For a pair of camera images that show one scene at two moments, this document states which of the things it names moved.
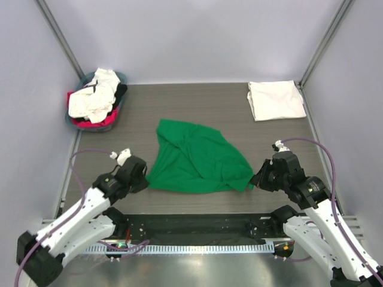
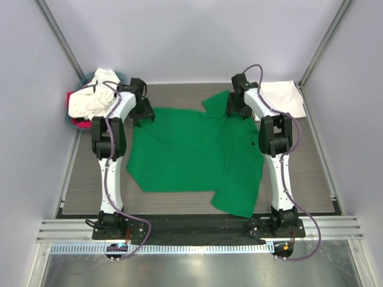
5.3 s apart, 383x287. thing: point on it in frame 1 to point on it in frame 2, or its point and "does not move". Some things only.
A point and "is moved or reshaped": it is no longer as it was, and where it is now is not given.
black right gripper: (260, 180) to (231, 107)
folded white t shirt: (276, 100) does not move
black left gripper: (143, 183) to (147, 113)
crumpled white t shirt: (94, 101) does not move
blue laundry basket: (84, 80) does not move
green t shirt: (197, 159) is moved or reshaped
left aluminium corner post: (48, 15) does not move
